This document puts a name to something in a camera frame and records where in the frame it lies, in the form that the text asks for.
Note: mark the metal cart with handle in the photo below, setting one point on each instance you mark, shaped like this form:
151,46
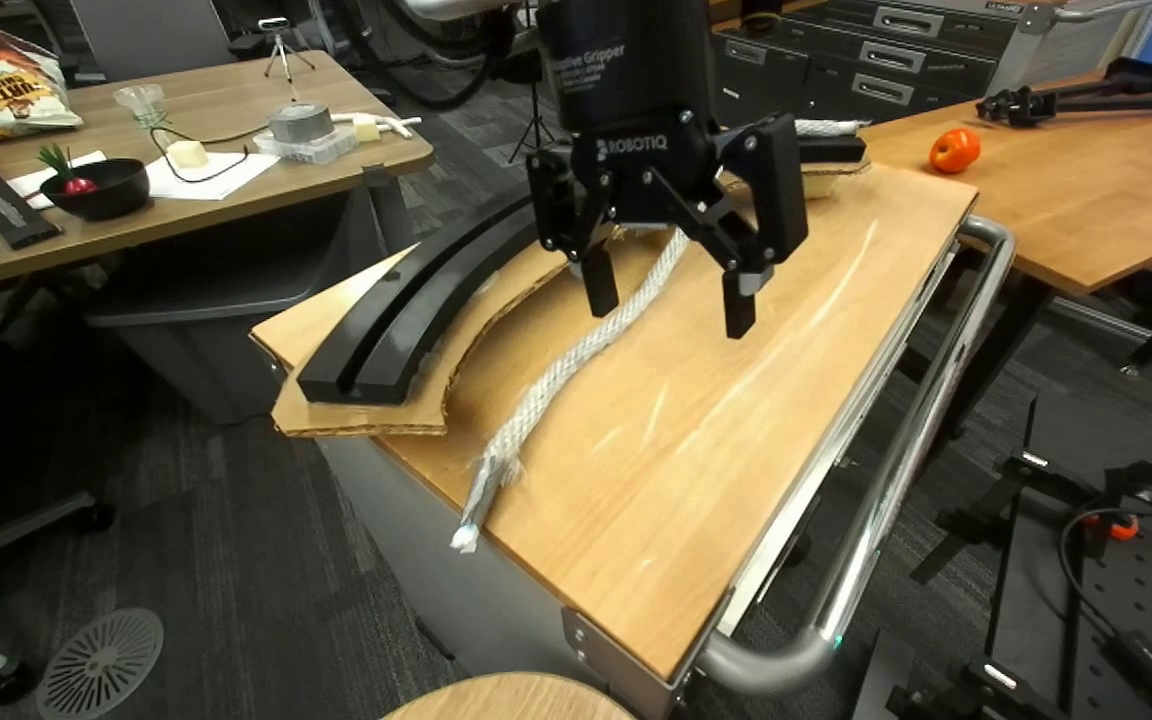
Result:
794,665

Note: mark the grey tape roll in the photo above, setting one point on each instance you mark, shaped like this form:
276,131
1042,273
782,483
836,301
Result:
301,127

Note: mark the black bowl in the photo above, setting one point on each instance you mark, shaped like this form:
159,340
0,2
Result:
99,191

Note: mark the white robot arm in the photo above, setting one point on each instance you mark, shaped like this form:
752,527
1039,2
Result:
491,30

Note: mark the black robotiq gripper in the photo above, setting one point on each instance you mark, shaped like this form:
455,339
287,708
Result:
638,104

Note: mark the white paper sheet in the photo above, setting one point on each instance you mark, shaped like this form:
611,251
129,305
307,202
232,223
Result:
189,171

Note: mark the wooden side table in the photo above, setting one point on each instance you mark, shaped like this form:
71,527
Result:
1072,194

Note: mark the round wooden stool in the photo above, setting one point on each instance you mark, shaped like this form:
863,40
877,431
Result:
513,696

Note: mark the orange ball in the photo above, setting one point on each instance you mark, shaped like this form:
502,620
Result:
955,149

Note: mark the black curved track object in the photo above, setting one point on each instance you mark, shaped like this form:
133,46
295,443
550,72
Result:
385,339

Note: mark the chips snack bag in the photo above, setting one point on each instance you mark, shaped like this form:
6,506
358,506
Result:
34,90

